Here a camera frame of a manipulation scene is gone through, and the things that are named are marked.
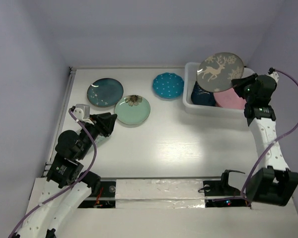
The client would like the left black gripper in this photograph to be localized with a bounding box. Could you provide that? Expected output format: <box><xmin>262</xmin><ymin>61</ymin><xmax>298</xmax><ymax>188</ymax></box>
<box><xmin>78</xmin><ymin>112</ymin><xmax>118</xmax><ymax>158</ymax></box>

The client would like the pink round plate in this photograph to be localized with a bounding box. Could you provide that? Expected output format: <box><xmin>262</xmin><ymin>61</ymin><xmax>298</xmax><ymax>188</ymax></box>
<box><xmin>214</xmin><ymin>88</ymin><xmax>246</xmax><ymax>110</ymax></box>

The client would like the mint rectangular divided plate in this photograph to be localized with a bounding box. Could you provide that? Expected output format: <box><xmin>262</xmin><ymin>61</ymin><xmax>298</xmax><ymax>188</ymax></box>
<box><xmin>91</xmin><ymin>136</ymin><xmax>107</xmax><ymax>150</ymax></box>

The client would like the mint green flower plate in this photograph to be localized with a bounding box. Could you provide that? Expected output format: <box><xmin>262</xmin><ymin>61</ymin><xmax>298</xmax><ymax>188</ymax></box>
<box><xmin>114</xmin><ymin>95</ymin><xmax>151</xmax><ymax>125</ymax></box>

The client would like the dark teal round plate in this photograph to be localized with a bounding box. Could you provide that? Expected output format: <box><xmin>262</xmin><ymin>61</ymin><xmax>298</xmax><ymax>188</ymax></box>
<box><xmin>86</xmin><ymin>78</ymin><xmax>124</xmax><ymax>107</ymax></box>

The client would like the grey deer plate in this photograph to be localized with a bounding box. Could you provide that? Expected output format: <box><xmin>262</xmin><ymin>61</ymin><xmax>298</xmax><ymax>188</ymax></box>
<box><xmin>196</xmin><ymin>52</ymin><xmax>244</xmax><ymax>93</ymax></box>

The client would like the navy shell shaped plate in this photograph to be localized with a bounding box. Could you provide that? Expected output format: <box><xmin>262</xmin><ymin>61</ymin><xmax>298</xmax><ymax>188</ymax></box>
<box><xmin>191</xmin><ymin>81</ymin><xmax>216</xmax><ymax>107</ymax></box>

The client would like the blue polka dot plate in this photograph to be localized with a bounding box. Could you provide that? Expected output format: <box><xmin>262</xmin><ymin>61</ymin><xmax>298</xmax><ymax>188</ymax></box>
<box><xmin>152</xmin><ymin>72</ymin><xmax>184</xmax><ymax>99</ymax></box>

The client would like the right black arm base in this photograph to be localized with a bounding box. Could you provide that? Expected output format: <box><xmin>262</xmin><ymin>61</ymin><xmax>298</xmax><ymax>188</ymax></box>
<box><xmin>198</xmin><ymin>170</ymin><xmax>251</xmax><ymax>208</ymax></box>

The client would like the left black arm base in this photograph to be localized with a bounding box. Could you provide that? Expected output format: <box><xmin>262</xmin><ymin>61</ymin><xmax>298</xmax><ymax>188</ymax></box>
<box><xmin>78</xmin><ymin>180</ymin><xmax>116</xmax><ymax>209</ymax></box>

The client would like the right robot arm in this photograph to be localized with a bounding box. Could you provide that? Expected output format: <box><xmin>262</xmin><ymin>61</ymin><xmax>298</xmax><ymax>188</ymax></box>
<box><xmin>231</xmin><ymin>71</ymin><xmax>298</xmax><ymax>206</ymax></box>

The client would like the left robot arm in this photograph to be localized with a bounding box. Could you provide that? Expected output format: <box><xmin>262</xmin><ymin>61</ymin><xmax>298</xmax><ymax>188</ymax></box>
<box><xmin>9</xmin><ymin>104</ymin><xmax>117</xmax><ymax>238</ymax></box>

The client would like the white plastic bin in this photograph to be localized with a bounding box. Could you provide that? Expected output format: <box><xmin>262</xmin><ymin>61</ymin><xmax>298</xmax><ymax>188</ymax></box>
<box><xmin>183</xmin><ymin>62</ymin><xmax>244</xmax><ymax>118</ymax></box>

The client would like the white foam front bar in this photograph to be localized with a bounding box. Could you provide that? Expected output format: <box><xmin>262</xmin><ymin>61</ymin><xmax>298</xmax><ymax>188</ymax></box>
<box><xmin>115</xmin><ymin>179</ymin><xmax>205</xmax><ymax>209</ymax></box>

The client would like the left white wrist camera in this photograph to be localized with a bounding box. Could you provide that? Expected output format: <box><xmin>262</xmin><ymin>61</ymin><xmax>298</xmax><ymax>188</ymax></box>
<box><xmin>70</xmin><ymin>104</ymin><xmax>92</xmax><ymax>123</ymax></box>

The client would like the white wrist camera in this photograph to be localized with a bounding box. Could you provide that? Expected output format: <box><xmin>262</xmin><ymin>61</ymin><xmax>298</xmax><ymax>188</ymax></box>
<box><xmin>268</xmin><ymin>67</ymin><xmax>280</xmax><ymax>83</ymax></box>
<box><xmin>70</xmin><ymin>104</ymin><xmax>92</xmax><ymax>123</ymax></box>

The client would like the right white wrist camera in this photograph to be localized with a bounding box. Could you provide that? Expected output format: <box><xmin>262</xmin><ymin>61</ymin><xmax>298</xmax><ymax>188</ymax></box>
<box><xmin>268</xmin><ymin>67</ymin><xmax>280</xmax><ymax>83</ymax></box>

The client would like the metal side rail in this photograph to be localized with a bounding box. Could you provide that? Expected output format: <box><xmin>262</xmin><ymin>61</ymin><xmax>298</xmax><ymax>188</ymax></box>
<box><xmin>41</xmin><ymin>67</ymin><xmax>76</xmax><ymax>178</ymax></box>

